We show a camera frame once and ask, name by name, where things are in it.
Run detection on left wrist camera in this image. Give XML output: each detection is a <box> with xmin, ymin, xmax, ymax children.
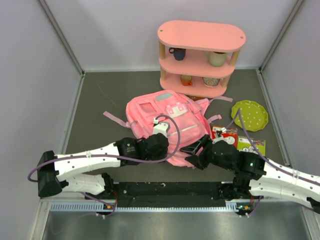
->
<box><xmin>152</xmin><ymin>118</ymin><xmax>170</xmax><ymax>137</ymax></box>

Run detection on pink three-tier wooden shelf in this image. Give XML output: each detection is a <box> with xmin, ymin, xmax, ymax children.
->
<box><xmin>157</xmin><ymin>20</ymin><xmax>246</xmax><ymax>98</ymax></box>

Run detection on pink student backpack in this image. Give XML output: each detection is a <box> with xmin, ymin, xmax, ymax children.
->
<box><xmin>102</xmin><ymin>89</ymin><xmax>233</xmax><ymax>169</ymax></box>

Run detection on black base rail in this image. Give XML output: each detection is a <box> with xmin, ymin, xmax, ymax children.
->
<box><xmin>92</xmin><ymin>181</ymin><xmax>252</xmax><ymax>207</ymax></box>

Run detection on orange cup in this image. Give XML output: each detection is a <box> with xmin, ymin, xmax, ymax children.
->
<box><xmin>180</xmin><ymin>74</ymin><xmax>193</xmax><ymax>86</ymax></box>

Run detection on patterned flower-shaped bowl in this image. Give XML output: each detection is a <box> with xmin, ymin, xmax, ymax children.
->
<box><xmin>202</xmin><ymin>77</ymin><xmax>220</xmax><ymax>88</ymax></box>

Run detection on green polka dot plate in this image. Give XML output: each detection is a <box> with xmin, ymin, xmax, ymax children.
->
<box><xmin>231</xmin><ymin>100</ymin><xmax>269</xmax><ymax>132</ymax></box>

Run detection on beige ceramic mug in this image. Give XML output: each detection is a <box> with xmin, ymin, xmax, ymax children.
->
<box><xmin>203</xmin><ymin>51</ymin><xmax>228</xmax><ymax>67</ymax></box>

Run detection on dark blue mug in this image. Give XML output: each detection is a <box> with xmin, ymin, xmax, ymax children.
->
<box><xmin>168</xmin><ymin>47</ymin><xmax>186</xmax><ymax>61</ymax></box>

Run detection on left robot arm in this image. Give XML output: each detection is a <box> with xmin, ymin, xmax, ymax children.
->
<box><xmin>36</xmin><ymin>133</ymin><xmax>169</xmax><ymax>199</ymax></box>

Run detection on green cartoon book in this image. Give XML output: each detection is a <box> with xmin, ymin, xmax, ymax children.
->
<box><xmin>236</xmin><ymin>135</ymin><xmax>267</xmax><ymax>157</ymax></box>

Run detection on red cartoon book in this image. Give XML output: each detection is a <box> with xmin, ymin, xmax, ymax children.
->
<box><xmin>212</xmin><ymin>126</ymin><xmax>238</xmax><ymax>148</ymax></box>

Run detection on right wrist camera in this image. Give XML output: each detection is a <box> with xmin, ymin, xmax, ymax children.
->
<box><xmin>214</xmin><ymin>127</ymin><xmax>227</xmax><ymax>139</ymax></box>

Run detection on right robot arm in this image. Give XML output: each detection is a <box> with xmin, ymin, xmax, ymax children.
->
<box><xmin>180</xmin><ymin>135</ymin><xmax>320</xmax><ymax>213</ymax></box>

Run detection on brown leather wallet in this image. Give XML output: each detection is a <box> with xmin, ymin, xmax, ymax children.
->
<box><xmin>189</xmin><ymin>95</ymin><xmax>202</xmax><ymax>101</ymax></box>

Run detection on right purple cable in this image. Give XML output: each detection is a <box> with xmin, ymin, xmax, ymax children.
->
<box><xmin>224</xmin><ymin>108</ymin><xmax>320</xmax><ymax>217</ymax></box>

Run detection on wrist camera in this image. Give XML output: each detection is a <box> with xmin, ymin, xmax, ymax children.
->
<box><xmin>152</xmin><ymin>118</ymin><xmax>170</xmax><ymax>137</ymax></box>
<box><xmin>214</xmin><ymin>127</ymin><xmax>227</xmax><ymax>139</ymax></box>

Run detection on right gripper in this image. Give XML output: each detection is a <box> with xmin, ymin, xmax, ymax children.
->
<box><xmin>180</xmin><ymin>134</ymin><xmax>235</xmax><ymax>172</ymax></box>

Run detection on white cable duct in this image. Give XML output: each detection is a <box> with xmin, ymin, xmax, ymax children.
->
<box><xmin>49</xmin><ymin>199</ymin><xmax>250</xmax><ymax>214</ymax></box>

